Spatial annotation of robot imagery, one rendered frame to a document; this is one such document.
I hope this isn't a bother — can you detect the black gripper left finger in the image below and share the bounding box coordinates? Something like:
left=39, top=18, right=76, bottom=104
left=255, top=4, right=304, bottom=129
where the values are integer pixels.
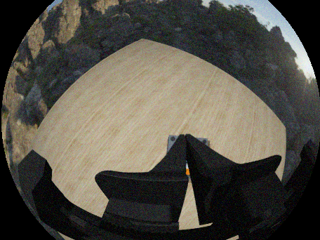
left=95, top=134, right=189, bottom=222

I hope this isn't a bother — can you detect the orange flat ring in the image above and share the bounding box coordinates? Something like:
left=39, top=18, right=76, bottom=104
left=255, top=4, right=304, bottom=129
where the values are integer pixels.
left=185, top=163, right=190, bottom=175

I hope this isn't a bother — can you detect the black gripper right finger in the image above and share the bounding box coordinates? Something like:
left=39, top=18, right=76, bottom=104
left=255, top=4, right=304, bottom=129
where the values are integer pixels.
left=185, top=134, right=281, bottom=226

